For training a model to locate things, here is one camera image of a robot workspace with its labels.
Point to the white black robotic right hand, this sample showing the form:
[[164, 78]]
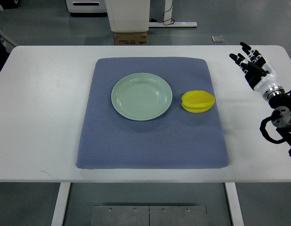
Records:
[[258, 73]]

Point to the yellow starfruit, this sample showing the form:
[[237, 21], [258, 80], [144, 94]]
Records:
[[197, 101]]

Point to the black silver robot right arm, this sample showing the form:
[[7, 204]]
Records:
[[280, 118]]

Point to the grey floor outlet plate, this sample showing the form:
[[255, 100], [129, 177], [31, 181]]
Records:
[[217, 39]]

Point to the light green plate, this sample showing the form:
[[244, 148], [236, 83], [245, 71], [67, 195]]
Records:
[[141, 96]]

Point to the blue textured mat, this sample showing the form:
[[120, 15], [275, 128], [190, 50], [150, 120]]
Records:
[[177, 139]]

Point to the white desk leg base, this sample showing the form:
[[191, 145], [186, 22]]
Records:
[[168, 21]]

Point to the right white table leg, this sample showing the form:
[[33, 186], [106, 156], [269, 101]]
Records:
[[234, 205]]

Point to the white table leg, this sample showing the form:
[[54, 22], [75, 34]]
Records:
[[61, 204], [234, 205]]

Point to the cardboard box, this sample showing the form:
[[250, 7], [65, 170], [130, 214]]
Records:
[[130, 38]]

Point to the white bin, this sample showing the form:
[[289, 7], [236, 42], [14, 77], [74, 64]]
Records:
[[128, 15]]

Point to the white cabinet with slot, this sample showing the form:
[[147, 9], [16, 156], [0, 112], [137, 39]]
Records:
[[86, 7]]

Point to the left white table leg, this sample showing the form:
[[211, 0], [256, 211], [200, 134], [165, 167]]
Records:
[[61, 204]]

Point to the white chair frame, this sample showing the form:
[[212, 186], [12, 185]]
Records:
[[4, 39]]

